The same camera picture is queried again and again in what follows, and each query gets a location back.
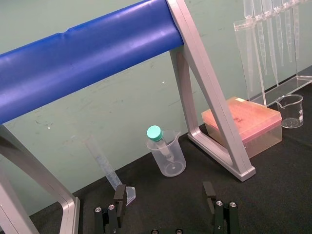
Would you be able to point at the green capped centrifuge tube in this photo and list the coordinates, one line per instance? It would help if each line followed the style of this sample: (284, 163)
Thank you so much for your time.
(156, 136)

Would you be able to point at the clear plastic graduated cylinder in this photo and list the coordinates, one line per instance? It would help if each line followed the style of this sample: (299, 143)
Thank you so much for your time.
(103, 161)

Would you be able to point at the pink lidded pipette tip box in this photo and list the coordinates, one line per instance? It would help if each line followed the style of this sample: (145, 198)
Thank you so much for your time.
(253, 119)

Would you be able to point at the grey triangular stand support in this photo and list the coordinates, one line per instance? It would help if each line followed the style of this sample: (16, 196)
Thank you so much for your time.
(207, 73)
(36, 175)

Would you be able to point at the clear acrylic pipette rack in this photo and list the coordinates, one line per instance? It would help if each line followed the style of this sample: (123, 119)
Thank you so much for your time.
(304, 78)

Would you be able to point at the clear plastic transfer pipette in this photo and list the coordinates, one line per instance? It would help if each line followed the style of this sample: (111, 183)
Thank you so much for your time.
(249, 53)
(288, 36)
(261, 44)
(295, 31)
(280, 41)
(271, 48)

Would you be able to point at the small glass beaker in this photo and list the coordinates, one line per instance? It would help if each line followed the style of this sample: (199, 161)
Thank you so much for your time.
(291, 114)

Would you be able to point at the blue plastic roller tube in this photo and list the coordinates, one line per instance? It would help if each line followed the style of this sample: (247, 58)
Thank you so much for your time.
(85, 61)

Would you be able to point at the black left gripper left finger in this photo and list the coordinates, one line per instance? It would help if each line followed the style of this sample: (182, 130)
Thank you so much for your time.
(108, 219)

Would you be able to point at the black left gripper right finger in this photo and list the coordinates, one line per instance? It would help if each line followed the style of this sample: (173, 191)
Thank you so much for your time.
(225, 219)

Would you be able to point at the clear plastic beaker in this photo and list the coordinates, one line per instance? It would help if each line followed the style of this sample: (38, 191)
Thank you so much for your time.
(173, 163)

